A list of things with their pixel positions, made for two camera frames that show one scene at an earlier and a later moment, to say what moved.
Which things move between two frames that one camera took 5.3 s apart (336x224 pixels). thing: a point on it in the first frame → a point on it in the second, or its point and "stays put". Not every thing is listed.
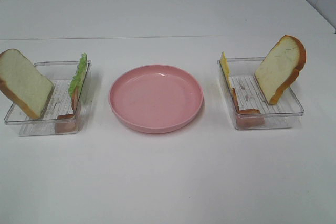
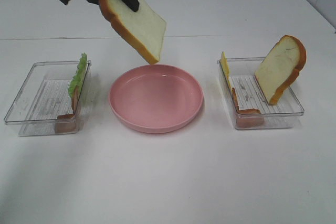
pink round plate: x=156 y=98 stays put
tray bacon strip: x=248 y=118 stays put
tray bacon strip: x=68 y=123 stays put
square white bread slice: x=24 y=84 → x=145 y=29
